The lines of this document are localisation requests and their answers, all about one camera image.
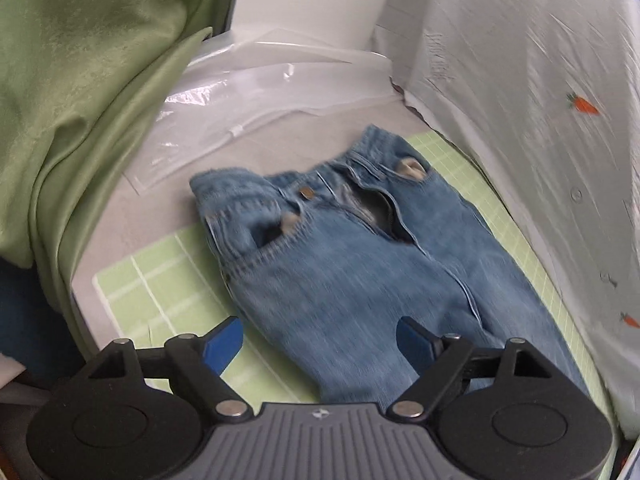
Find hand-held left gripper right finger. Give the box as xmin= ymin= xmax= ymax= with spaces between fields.
xmin=392 ymin=316 xmax=561 ymax=420

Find blue denim jeans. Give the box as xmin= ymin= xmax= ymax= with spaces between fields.
xmin=189 ymin=125 xmax=591 ymax=405

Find clear plastic bag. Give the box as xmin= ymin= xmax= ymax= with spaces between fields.
xmin=122 ymin=27 xmax=396 ymax=196

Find white carrot print cloth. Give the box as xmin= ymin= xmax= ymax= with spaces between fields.
xmin=375 ymin=0 xmax=640 ymax=441

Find green grid cutting mat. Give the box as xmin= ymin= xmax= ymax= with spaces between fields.
xmin=92 ymin=130 xmax=621 ymax=480

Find green curtain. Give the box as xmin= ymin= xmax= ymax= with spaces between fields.
xmin=0 ymin=0 xmax=246 ymax=356

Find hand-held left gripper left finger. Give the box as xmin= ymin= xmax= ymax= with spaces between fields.
xmin=75 ymin=315 xmax=252 ymax=420

